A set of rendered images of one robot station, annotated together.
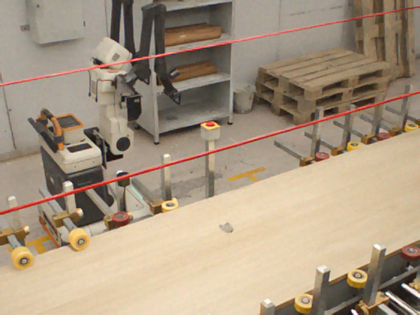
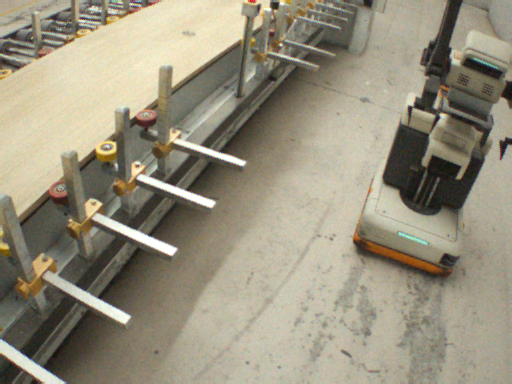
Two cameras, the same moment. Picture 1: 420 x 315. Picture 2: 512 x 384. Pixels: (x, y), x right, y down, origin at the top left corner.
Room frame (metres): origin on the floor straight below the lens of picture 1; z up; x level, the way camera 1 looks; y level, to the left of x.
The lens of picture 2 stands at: (4.20, -1.30, 1.77)
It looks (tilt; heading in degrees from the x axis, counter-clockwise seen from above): 39 degrees down; 138
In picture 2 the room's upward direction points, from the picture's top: 9 degrees clockwise
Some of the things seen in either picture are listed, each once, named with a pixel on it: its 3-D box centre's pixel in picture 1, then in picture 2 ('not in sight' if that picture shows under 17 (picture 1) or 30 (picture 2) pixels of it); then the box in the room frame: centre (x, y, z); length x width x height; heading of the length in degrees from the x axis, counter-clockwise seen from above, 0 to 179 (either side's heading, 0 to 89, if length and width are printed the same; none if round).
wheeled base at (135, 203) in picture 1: (95, 216); (413, 214); (3.37, 0.75, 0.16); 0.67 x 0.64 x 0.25; 121
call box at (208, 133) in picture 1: (210, 131); (251, 9); (2.58, -0.05, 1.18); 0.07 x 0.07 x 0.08; 32
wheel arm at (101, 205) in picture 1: (104, 208); (299, 46); (2.40, 0.48, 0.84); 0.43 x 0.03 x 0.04; 32
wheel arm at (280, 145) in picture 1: (298, 155); (190, 149); (3.03, -0.60, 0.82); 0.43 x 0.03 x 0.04; 32
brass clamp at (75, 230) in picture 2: (371, 137); (85, 219); (3.22, -1.08, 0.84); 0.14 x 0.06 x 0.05; 122
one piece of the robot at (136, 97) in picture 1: (124, 98); (464, 117); (3.52, 0.50, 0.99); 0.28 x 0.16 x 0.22; 31
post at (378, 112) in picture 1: (374, 133); (79, 217); (3.23, -1.10, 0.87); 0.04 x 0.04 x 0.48; 32
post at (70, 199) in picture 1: (73, 226); (290, 27); (2.17, 0.59, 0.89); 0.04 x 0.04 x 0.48; 32
